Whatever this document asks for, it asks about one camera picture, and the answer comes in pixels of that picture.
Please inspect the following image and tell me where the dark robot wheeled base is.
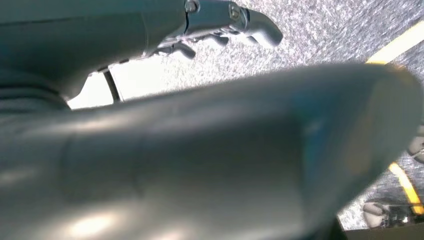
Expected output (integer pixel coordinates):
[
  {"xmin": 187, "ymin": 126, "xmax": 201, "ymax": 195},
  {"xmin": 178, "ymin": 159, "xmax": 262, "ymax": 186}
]
[{"xmin": 361, "ymin": 125, "xmax": 424, "ymax": 230}]

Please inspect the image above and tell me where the black left wrist camera cable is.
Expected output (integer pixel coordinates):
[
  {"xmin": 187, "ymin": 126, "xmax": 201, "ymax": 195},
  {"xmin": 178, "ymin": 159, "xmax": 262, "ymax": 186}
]
[{"xmin": 102, "ymin": 69, "xmax": 124, "ymax": 104}]

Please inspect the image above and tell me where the yellow floor tape square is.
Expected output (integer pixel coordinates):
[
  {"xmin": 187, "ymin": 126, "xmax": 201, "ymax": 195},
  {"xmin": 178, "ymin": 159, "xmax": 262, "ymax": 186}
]
[{"xmin": 365, "ymin": 19, "xmax": 424, "ymax": 216}]

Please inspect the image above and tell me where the grey robot lower body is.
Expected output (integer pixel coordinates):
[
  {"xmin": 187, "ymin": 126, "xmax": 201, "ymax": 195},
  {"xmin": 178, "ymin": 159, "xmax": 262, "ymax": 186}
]
[{"xmin": 0, "ymin": 62, "xmax": 424, "ymax": 240}]

